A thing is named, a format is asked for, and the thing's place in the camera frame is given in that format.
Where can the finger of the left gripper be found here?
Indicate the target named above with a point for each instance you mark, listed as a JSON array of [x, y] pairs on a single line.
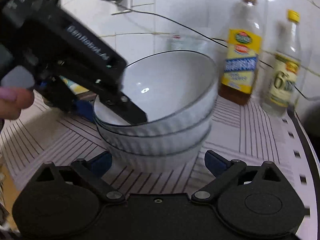
[[84, 109]]

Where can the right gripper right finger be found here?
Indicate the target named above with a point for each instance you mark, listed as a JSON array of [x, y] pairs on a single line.
[[226, 172]]

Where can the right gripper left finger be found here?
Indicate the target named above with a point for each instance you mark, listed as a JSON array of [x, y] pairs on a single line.
[[91, 173]]

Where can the small white bowl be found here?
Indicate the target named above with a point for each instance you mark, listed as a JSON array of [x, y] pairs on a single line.
[[159, 144]]

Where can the blue fried egg plate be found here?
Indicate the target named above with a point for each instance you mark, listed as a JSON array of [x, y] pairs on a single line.
[[74, 87]]

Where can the person left hand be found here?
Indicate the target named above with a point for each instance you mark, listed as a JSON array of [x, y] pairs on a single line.
[[13, 101]]

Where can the striped table cloth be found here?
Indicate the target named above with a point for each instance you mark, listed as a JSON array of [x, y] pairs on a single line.
[[238, 132]]

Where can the black wok with lid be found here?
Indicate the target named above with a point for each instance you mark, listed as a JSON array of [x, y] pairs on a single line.
[[308, 112]]

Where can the vinegar bottle yellow cap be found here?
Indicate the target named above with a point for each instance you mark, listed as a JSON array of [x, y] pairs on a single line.
[[287, 59]]

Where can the cooking wine bottle yellow label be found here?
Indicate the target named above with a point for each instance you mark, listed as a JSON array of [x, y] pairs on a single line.
[[243, 49]]

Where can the white plastic bag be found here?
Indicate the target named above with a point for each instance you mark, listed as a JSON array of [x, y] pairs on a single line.
[[188, 40]]

